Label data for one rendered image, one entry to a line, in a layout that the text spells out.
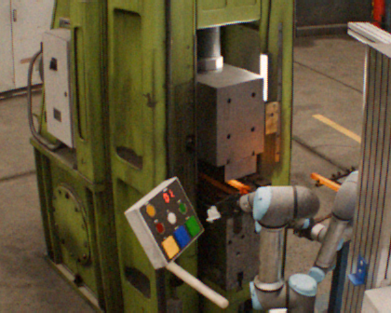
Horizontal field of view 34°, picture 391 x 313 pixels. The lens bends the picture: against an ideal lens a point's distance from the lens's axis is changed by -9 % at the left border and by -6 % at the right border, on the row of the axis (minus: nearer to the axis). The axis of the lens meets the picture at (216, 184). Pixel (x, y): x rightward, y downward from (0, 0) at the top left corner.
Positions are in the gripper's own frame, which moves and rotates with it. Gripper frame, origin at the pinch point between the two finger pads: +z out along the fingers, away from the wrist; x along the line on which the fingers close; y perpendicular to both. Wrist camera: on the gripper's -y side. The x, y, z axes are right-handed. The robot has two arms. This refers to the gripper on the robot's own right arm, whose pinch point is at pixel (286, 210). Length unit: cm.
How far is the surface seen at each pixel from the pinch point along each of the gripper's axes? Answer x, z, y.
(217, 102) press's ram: -17, 31, -50
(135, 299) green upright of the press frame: -44, 72, 73
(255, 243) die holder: 3.5, 24.8, 30.5
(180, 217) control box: -50, 16, -7
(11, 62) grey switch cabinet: 76, 560, 52
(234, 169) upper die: -6.7, 30.7, -12.7
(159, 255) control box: -69, 5, 0
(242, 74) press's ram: 6, 39, -57
